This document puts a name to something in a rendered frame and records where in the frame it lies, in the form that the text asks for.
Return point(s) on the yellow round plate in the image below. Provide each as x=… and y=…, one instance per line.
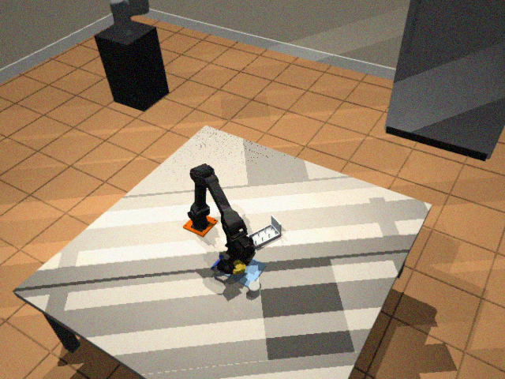
x=239, y=267

